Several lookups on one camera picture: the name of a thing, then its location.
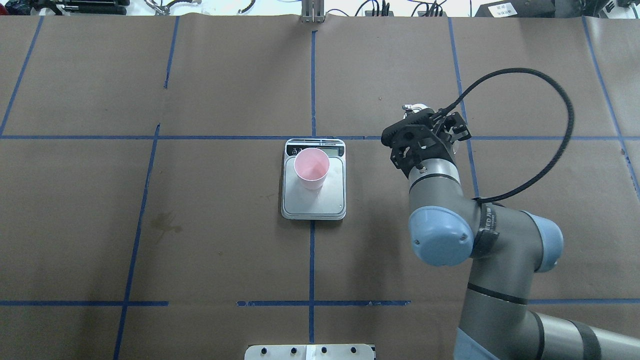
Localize pink plastic cup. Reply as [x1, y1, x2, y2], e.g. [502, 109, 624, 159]
[294, 147, 330, 191]

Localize clear glass sauce bottle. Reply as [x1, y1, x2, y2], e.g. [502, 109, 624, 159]
[401, 103, 435, 119]

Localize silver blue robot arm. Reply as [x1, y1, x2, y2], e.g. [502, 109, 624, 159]
[407, 158, 639, 360]

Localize silver digital kitchen scale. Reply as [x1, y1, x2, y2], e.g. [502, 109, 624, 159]
[280, 137, 346, 221]

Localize black box with label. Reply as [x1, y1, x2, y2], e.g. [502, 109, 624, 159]
[473, 0, 556, 18]

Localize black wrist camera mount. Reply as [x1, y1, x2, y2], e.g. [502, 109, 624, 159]
[381, 107, 473, 178]

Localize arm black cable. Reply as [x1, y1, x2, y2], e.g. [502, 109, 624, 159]
[433, 68, 576, 205]

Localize aluminium frame post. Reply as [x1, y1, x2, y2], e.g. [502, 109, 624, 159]
[300, 0, 326, 24]

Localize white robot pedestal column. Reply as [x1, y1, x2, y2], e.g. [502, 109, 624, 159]
[244, 343, 377, 360]

